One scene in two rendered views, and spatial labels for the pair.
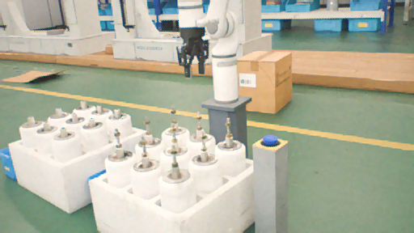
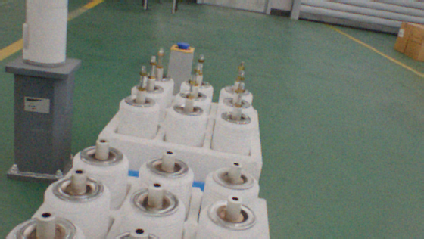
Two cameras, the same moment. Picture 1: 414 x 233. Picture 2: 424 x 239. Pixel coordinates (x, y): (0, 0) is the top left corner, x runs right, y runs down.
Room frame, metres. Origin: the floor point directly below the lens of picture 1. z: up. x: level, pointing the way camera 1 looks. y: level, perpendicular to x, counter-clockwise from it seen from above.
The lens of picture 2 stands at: (1.78, 0.99, 0.61)
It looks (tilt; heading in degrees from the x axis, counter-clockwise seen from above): 21 degrees down; 228
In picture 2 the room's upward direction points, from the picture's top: 10 degrees clockwise
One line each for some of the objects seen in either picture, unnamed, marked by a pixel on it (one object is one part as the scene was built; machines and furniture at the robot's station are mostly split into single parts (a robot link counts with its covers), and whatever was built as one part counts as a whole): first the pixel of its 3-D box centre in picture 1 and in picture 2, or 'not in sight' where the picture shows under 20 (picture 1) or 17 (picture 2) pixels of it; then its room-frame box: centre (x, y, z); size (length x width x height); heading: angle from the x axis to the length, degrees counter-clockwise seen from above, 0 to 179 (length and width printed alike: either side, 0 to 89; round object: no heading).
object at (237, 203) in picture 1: (179, 196); (185, 150); (1.09, 0.10, 0.09); 0.39 x 0.39 x 0.18; 49
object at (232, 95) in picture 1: (225, 78); (46, 28); (1.43, -0.08, 0.39); 0.09 x 0.09 x 0.17; 55
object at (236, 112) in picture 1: (228, 136); (44, 118); (1.43, -0.08, 0.15); 0.15 x 0.15 x 0.30; 55
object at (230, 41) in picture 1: (223, 36); not in sight; (1.43, -0.08, 0.54); 0.09 x 0.09 x 0.17; 46
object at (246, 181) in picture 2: (64, 136); (233, 178); (1.29, 0.51, 0.25); 0.08 x 0.08 x 0.01
